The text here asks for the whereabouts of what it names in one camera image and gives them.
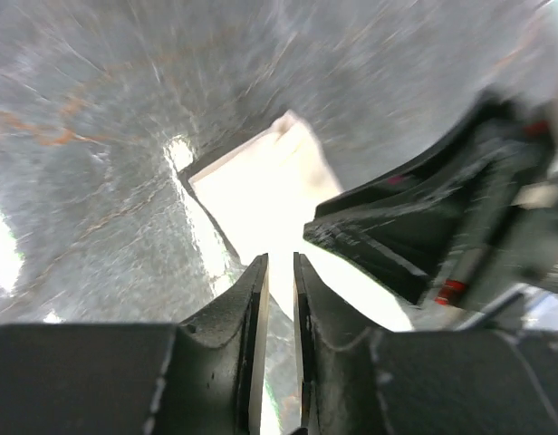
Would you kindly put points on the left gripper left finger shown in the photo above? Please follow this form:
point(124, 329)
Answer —
point(221, 359)

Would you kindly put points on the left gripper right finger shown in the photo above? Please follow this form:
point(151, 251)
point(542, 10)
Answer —
point(336, 375)

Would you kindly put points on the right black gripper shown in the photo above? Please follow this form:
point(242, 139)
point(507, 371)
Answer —
point(474, 218)

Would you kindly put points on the white cloth napkin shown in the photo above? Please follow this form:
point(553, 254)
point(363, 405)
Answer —
point(261, 195)

